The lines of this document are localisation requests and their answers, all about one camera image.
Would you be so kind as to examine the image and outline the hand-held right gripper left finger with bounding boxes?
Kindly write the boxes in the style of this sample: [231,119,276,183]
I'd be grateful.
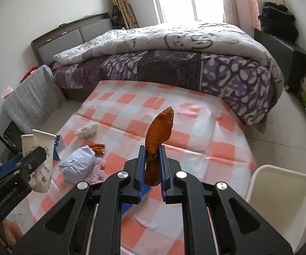
[12,146,153,255]

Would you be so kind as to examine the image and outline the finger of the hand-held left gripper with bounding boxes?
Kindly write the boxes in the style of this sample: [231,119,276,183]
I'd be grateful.
[0,153,26,175]
[0,146,47,189]

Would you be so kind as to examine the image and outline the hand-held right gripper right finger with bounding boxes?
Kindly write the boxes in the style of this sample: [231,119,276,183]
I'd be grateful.
[158,146,294,255]

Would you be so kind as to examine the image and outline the orange peel strip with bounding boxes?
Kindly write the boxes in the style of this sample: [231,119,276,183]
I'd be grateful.
[144,107,175,187]

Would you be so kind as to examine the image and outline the grey paper ball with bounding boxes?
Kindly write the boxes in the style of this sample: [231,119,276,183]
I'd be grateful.
[59,146,96,184]

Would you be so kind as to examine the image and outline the white tissue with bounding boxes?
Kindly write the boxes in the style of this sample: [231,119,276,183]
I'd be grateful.
[76,123,98,138]

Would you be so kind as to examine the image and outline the white plastic bin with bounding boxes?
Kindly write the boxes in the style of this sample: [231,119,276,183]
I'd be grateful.
[245,165,306,253]

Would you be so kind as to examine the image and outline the person's left hand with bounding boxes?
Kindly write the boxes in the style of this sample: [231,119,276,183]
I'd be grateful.
[5,219,24,245]

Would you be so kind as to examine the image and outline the black box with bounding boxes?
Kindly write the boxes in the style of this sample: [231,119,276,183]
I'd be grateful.
[3,122,24,152]

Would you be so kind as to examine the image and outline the pink fluffy cloth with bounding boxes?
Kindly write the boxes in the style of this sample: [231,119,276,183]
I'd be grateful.
[90,157,106,184]

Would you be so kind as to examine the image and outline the small orange peel pieces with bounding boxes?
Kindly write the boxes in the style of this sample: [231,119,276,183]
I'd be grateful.
[87,143,106,155]

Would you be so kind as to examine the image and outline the orange white checked tablecloth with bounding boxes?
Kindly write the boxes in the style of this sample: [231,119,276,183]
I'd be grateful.
[11,80,258,255]

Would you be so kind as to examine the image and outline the grey checked cushion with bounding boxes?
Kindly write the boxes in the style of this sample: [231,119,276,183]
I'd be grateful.
[2,64,66,128]

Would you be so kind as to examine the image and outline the white paper packet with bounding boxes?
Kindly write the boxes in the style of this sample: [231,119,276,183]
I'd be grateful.
[0,86,13,99]

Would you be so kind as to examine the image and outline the red cloth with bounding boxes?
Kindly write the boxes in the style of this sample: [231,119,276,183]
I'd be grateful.
[20,67,38,83]

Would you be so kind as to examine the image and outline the purple patterned blanket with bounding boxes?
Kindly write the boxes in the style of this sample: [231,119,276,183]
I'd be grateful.
[52,49,278,133]

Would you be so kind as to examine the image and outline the grey bed headboard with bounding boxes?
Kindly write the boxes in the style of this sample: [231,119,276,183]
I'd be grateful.
[31,12,114,69]

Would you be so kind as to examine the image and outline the black bag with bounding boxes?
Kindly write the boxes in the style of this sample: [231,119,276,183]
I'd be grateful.
[112,5,128,30]

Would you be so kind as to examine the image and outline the black cabinet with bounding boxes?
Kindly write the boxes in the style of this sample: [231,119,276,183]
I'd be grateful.
[254,29,306,92]

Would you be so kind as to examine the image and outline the light curtain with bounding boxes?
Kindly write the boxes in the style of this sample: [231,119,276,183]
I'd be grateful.
[220,0,239,25]

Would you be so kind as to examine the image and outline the pile of black clothes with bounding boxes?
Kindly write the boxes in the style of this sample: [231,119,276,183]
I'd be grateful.
[258,2,299,42]

